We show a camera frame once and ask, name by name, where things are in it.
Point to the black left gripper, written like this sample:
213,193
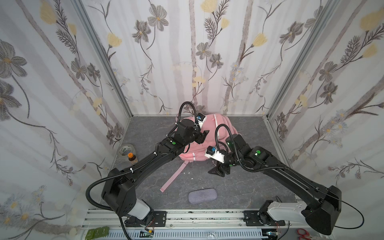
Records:
202,136

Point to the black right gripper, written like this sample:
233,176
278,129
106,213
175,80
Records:
222,165

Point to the pink student backpack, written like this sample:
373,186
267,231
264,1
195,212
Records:
197,152

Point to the purple glasses case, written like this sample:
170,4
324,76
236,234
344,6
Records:
202,196

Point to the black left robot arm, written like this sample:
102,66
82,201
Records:
117,191

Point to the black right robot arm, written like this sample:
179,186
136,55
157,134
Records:
319,206

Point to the orange cap brown bottle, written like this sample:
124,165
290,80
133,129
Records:
132,158

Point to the white tape roll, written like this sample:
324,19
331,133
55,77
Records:
125,150

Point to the green connector block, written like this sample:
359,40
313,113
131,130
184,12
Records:
97,233

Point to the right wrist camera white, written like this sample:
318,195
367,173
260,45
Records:
214,153

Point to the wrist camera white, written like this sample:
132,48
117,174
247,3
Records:
214,153
200,119

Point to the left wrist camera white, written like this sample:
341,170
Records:
200,119

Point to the red handled scissors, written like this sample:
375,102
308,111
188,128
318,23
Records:
303,234

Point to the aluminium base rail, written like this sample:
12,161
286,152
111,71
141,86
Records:
226,224

